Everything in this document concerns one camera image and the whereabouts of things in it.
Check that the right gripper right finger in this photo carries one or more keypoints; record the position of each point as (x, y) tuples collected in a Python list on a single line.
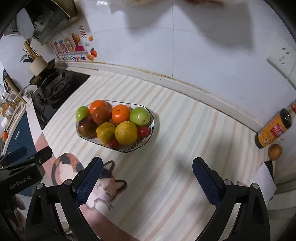
[(251, 221)]

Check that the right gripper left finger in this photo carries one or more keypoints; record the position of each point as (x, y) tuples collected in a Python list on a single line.
[(43, 222)]

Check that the small yellow lemon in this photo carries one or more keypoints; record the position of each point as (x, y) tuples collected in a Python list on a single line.
[(105, 132)]

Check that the dark orange persimmon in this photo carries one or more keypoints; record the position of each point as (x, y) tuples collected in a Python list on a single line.
[(101, 115)]

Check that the red cherry tomato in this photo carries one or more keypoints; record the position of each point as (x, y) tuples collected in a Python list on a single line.
[(143, 132), (113, 144)]

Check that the blue cabinet front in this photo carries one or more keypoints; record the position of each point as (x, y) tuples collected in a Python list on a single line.
[(21, 136)]

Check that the brown kiwi fruit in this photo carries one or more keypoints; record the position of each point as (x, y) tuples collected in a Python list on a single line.
[(274, 152)]

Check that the left green apple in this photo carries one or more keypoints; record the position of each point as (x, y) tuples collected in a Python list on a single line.
[(82, 112)]

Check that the green apple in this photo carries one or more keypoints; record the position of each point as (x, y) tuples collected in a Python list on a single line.
[(82, 112), (140, 116)]

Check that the black gas stove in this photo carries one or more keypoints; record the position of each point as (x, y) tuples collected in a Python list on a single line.
[(54, 91)]

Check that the left orange tangerine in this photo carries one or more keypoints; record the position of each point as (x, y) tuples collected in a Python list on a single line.
[(96, 104)]

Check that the orange tangerine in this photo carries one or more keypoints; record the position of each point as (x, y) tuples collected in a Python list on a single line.
[(120, 113), (96, 104)]

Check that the striped cat table mat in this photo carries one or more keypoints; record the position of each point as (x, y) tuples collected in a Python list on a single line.
[(163, 200)]

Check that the beige utensil holder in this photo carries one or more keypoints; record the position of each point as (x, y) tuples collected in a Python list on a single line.
[(38, 64)]

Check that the soy sauce bottle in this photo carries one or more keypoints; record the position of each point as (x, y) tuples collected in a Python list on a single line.
[(278, 125)]

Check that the large yellow lemon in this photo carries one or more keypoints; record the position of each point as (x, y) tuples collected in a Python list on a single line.
[(126, 133)]

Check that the right orange tangerine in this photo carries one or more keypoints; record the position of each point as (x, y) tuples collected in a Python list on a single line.
[(120, 113)]

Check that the right green apple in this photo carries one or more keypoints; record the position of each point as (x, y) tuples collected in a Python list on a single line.
[(140, 116)]

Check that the range hood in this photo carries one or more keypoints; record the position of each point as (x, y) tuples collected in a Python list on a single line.
[(49, 17)]

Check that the colourful wall sticker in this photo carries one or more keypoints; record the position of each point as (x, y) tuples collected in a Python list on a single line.
[(75, 43)]

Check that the white wall socket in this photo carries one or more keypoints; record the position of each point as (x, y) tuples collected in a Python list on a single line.
[(281, 55)]

